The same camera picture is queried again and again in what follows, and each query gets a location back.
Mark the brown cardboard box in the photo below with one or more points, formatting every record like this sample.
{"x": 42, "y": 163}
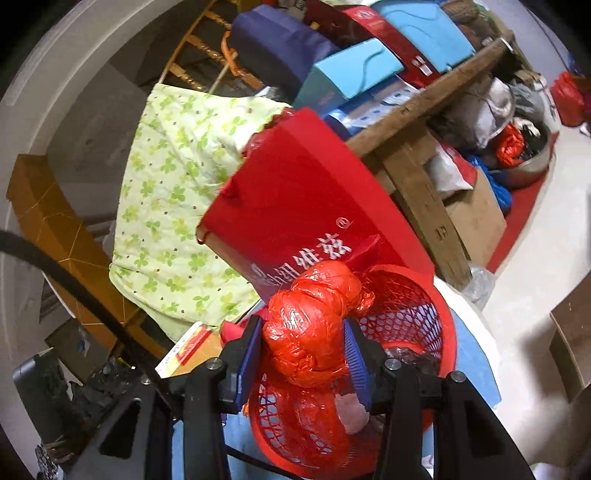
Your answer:
{"x": 480, "y": 221}

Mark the red plastic mesh basket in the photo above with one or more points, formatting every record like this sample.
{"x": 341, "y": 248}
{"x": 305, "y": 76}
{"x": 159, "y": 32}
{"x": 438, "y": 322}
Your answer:
{"x": 408, "y": 300}

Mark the wooden spindle headboard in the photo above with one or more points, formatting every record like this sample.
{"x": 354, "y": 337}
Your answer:
{"x": 198, "y": 55}

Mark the orange clothes hanger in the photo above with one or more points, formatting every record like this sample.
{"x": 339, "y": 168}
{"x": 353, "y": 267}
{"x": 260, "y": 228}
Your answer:
{"x": 229, "y": 53}

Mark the orange wooden cabinet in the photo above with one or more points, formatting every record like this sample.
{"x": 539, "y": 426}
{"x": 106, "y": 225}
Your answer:
{"x": 46, "y": 207}

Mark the flattened red plastic bag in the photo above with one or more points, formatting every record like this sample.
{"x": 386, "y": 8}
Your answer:
{"x": 314, "y": 427}

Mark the metal basin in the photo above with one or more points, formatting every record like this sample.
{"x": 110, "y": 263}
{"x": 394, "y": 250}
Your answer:
{"x": 531, "y": 171}

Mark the black plastic bag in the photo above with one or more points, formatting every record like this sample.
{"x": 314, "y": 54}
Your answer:
{"x": 101, "y": 385}

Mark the red plastic bag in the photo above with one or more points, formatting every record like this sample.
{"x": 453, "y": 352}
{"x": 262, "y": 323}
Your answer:
{"x": 510, "y": 145}
{"x": 567, "y": 99}
{"x": 314, "y": 427}
{"x": 304, "y": 332}

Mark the large red gift box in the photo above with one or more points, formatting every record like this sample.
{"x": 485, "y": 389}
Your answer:
{"x": 295, "y": 194}

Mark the clear plastic bag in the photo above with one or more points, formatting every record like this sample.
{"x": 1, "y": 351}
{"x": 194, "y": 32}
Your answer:
{"x": 480, "y": 286}

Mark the red white flat carton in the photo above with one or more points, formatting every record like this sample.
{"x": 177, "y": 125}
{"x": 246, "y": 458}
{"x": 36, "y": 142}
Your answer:
{"x": 184, "y": 351}

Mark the red floor mat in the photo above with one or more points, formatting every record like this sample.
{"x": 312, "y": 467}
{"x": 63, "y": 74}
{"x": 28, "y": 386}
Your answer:
{"x": 519, "y": 207}

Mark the large light blue box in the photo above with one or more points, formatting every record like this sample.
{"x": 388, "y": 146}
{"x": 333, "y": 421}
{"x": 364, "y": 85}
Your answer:
{"x": 425, "y": 32}

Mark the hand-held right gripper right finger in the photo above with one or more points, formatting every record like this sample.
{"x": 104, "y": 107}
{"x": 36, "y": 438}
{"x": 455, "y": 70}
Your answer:
{"x": 358, "y": 369}

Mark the grey white sack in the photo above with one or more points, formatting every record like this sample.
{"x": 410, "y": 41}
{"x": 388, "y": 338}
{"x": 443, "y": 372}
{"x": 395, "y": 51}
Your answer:
{"x": 491, "y": 108}

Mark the long red box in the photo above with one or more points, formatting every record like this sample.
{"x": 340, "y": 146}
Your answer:
{"x": 392, "y": 39}

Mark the small light blue box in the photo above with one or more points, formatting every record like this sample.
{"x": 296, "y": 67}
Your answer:
{"x": 351, "y": 69}

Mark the blue knit blanket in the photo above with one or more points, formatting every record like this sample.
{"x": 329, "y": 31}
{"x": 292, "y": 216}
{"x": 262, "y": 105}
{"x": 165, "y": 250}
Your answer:
{"x": 475, "y": 360}

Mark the brown cardboard sheet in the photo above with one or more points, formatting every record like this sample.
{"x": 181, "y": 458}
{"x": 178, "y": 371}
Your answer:
{"x": 575, "y": 341}

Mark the green clover print quilt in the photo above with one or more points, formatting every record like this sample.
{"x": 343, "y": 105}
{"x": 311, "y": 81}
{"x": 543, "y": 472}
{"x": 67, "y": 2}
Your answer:
{"x": 171, "y": 184}

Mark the blue white printed carton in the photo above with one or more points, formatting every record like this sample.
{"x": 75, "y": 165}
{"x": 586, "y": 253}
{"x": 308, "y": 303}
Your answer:
{"x": 374, "y": 107}

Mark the blue plastic bag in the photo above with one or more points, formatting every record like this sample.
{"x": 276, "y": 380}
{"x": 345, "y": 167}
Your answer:
{"x": 501, "y": 191}

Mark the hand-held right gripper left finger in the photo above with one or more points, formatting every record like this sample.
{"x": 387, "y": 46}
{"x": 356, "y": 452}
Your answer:
{"x": 247, "y": 357}

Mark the rough wooden bench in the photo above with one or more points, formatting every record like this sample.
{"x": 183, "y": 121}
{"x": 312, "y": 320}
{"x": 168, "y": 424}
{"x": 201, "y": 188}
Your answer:
{"x": 415, "y": 184}

